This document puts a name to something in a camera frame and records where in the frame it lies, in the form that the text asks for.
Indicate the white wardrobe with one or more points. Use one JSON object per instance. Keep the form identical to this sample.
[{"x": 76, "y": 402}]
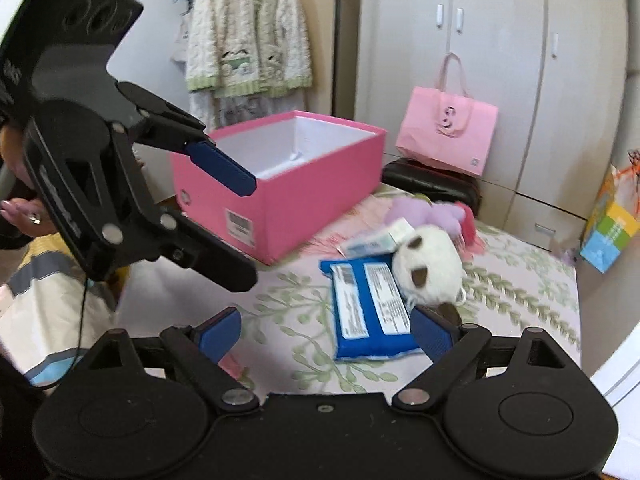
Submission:
[{"x": 500, "y": 70}]

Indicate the black suitcase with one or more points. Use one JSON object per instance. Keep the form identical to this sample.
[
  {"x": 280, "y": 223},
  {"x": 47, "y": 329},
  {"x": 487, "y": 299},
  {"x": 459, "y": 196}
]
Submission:
[{"x": 425, "y": 182}]

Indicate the person's left hand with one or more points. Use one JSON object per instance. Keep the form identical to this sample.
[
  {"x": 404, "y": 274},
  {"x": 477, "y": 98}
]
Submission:
[{"x": 22, "y": 216}]

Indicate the small white box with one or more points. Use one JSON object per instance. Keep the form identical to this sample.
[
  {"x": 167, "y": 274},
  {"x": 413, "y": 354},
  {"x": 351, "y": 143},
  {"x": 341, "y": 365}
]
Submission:
[{"x": 400, "y": 230}]

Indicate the cream knit cardigan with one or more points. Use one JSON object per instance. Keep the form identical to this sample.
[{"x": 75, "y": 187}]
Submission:
[{"x": 240, "y": 20}]

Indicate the purple plush toy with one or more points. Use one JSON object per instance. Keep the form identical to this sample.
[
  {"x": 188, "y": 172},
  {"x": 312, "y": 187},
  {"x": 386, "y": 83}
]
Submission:
[{"x": 440, "y": 215}]

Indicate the person's striped top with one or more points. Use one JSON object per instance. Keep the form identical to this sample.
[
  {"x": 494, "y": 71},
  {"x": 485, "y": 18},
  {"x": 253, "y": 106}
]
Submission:
[{"x": 45, "y": 305}]

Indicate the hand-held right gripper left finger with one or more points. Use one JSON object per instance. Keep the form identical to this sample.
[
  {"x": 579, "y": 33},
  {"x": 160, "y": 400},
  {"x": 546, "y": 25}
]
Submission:
[{"x": 220, "y": 332}]

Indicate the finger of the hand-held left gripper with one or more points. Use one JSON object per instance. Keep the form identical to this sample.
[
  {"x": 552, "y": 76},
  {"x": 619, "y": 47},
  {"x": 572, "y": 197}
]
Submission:
[
  {"x": 220, "y": 265},
  {"x": 220, "y": 167}
]

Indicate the blue wet wipes pack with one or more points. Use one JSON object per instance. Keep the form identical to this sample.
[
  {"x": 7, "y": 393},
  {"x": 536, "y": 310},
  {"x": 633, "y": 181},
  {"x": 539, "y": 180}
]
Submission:
[{"x": 360, "y": 310}]

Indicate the white door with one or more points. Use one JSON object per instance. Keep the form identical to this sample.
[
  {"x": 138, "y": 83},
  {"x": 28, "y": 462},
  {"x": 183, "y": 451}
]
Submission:
[{"x": 622, "y": 375}]

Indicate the floral bed sheet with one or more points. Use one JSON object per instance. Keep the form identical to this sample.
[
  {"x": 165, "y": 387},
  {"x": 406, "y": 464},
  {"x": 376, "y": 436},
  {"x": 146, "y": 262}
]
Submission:
[{"x": 300, "y": 300}]

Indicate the colourful gift bag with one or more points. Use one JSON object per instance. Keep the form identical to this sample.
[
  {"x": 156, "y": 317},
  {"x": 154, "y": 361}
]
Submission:
[{"x": 607, "y": 232}]

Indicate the white printed garment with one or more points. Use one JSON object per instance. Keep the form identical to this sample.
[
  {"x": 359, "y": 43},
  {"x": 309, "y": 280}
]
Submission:
[{"x": 235, "y": 107}]

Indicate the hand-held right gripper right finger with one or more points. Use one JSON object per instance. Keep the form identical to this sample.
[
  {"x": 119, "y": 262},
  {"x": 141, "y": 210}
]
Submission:
[{"x": 431, "y": 332}]

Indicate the light blue tissue pack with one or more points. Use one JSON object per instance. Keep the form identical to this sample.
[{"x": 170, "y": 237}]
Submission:
[{"x": 370, "y": 247}]

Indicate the panda plush toy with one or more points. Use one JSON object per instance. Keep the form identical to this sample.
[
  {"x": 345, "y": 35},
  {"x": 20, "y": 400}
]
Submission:
[{"x": 430, "y": 265}]

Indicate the pink paper bag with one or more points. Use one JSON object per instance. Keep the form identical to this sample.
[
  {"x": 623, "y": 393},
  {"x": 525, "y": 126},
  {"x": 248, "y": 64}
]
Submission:
[{"x": 440, "y": 145}]

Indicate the pink cardboard box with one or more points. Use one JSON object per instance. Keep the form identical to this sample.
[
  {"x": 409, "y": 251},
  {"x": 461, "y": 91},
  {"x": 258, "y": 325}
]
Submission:
[{"x": 310, "y": 200}]

